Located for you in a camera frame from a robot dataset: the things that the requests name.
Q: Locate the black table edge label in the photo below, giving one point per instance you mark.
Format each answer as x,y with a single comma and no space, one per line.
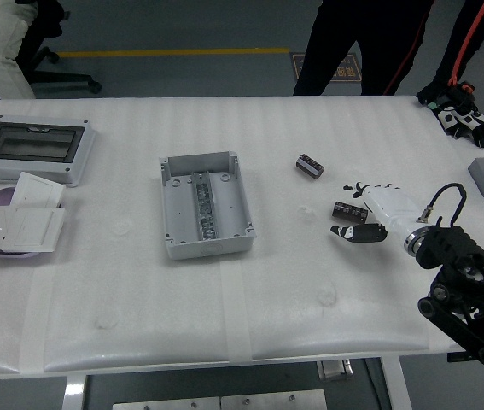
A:
459,356

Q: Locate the white table frame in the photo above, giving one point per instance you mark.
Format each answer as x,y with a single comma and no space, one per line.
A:
75,393

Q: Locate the brown floor sticker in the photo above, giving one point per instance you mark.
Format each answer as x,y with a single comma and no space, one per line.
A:
339,70

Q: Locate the grey enclosure with dark window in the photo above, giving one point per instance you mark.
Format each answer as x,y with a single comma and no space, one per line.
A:
32,145

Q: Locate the person's gloved hand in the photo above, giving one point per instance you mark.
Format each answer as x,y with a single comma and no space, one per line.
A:
459,117

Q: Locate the white foam mat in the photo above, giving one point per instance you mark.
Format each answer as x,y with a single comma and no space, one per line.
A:
267,299

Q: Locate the open grey plastic box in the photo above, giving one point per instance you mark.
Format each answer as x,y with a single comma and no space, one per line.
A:
229,205

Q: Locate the white tape strip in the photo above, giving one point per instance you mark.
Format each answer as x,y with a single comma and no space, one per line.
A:
34,324

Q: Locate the grey metal floor plate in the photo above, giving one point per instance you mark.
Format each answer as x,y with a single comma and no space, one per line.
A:
165,404
273,400

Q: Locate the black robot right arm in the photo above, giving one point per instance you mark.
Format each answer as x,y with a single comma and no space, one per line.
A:
455,252

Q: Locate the white switch panel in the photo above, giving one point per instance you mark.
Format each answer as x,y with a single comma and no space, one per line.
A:
32,228

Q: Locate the metal bracket under table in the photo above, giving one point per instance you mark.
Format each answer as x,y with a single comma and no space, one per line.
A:
335,369

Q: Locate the metal mounting rail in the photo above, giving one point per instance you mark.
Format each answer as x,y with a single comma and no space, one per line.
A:
203,205

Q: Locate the standing person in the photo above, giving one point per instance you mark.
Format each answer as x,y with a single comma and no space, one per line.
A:
352,25

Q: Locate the black office chair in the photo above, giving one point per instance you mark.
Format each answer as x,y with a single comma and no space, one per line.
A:
66,79

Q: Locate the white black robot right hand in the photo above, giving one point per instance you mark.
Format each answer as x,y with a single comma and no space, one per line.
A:
391,207

